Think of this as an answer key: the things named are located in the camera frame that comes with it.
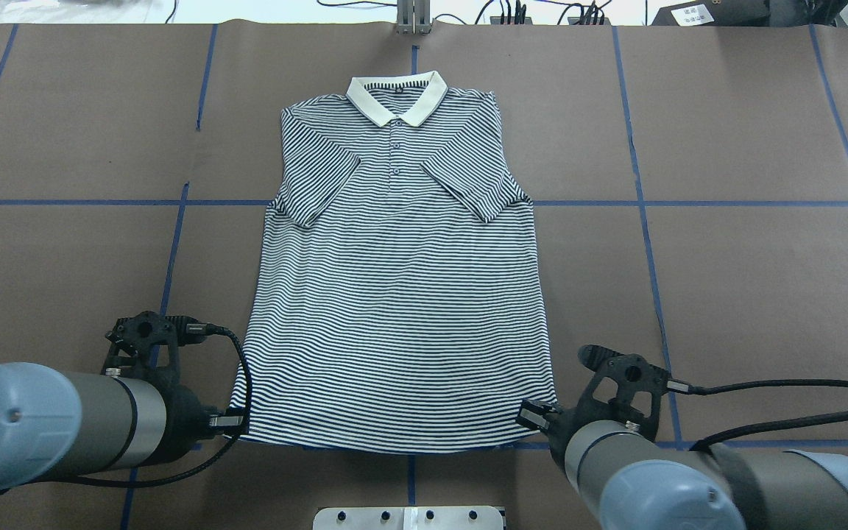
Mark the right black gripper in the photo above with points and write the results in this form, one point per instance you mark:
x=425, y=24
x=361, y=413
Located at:
x=561, y=428

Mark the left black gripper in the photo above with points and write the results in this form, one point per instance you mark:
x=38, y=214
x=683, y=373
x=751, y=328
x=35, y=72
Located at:
x=184, y=417

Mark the striped polo shirt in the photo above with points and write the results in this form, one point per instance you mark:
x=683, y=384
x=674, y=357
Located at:
x=398, y=305

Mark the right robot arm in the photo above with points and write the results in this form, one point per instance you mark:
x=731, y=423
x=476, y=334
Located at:
x=629, y=482

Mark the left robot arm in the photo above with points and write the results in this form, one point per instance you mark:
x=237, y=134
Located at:
x=69, y=426

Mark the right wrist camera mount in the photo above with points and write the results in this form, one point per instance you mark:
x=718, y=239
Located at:
x=640, y=387

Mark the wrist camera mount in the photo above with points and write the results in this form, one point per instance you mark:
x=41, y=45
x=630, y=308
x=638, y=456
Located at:
x=147, y=346
x=640, y=387

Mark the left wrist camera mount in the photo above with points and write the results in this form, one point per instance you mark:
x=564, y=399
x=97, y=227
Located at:
x=147, y=346

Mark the white pedestal column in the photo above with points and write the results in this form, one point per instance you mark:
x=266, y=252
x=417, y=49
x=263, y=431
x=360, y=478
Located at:
x=479, y=516

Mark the aluminium frame post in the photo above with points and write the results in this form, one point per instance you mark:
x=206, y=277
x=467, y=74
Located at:
x=413, y=17

